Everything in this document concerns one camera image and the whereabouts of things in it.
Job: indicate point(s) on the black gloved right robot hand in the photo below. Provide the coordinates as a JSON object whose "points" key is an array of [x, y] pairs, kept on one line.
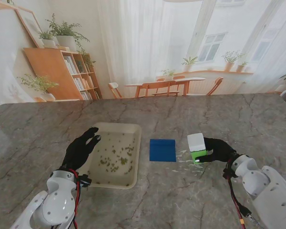
{"points": [[220, 151]]}

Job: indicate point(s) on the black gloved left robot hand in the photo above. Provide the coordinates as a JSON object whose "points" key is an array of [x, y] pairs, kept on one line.
{"points": [[77, 152]]}

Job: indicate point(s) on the green square jar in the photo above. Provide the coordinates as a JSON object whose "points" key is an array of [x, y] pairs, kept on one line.
{"points": [[197, 155]]}

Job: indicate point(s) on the white square jar lid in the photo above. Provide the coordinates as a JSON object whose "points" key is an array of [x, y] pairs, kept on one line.
{"points": [[196, 142]]}

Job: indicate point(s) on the blue plastic scraper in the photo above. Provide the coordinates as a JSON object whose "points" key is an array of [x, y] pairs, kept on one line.
{"points": [[162, 151]]}

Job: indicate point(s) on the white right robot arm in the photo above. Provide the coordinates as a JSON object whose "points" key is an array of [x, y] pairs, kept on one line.
{"points": [[264, 188]]}

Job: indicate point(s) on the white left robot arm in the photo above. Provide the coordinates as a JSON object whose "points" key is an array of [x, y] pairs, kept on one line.
{"points": [[57, 202]]}

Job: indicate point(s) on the scattered green beans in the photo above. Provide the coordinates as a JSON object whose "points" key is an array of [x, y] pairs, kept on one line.
{"points": [[122, 161]]}

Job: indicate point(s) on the cream baking tray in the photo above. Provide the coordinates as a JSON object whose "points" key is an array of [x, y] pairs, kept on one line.
{"points": [[119, 176]]}

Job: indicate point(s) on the printed room backdrop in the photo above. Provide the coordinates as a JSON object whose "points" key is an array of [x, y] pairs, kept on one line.
{"points": [[143, 47]]}

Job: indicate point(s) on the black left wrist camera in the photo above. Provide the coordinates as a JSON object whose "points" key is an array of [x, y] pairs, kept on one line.
{"points": [[86, 181]]}

